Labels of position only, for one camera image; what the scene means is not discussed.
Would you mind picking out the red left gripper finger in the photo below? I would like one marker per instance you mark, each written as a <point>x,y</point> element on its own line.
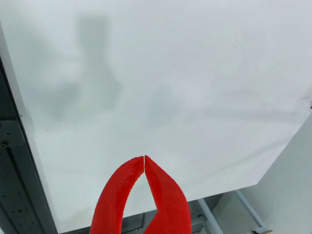
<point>114,195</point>

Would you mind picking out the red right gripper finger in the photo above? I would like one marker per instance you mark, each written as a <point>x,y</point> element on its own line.
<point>168,202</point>

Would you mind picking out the grey metal table frame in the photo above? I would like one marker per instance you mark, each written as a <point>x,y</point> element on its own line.
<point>251,212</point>

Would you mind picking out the dark aluminium profile frame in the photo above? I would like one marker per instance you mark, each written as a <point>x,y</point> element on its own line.
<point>14,182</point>

